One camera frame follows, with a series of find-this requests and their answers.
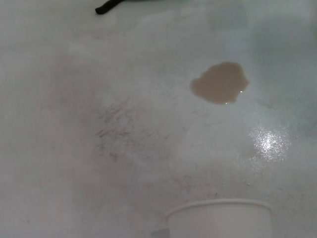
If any brown water stain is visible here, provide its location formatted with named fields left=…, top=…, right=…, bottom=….
left=190, top=61, right=249, bottom=105

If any white paper cup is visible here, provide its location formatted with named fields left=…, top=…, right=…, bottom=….
left=164, top=198, right=273, bottom=238

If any purple rag with black trim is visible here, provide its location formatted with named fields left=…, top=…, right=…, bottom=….
left=95, top=0, right=125, bottom=15

